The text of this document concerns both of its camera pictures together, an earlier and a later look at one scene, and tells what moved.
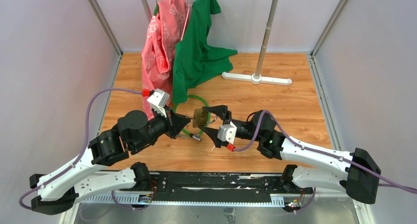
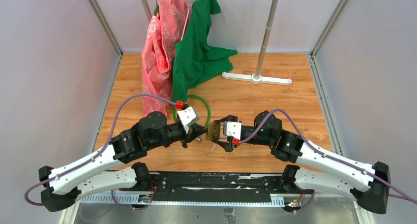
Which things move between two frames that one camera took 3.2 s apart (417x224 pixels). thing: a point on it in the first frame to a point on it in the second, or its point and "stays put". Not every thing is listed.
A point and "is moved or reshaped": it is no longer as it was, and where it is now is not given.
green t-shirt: (195, 58) stays put
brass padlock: (200, 117) is moved or reshaped
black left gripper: (175, 122) to (194, 131)
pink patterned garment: (164, 28) stays put
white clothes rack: (256, 77) stays put
